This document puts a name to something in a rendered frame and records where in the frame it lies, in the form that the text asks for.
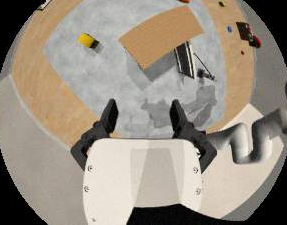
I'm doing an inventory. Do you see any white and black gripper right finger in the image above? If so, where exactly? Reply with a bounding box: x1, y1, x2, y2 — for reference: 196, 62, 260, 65
169, 99, 217, 174

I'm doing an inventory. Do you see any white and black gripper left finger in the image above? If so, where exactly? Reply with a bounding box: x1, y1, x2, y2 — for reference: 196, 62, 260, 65
70, 99, 119, 171

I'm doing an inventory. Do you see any brown wooden cabinet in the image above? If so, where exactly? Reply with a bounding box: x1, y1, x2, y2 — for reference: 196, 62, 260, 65
118, 5, 204, 79

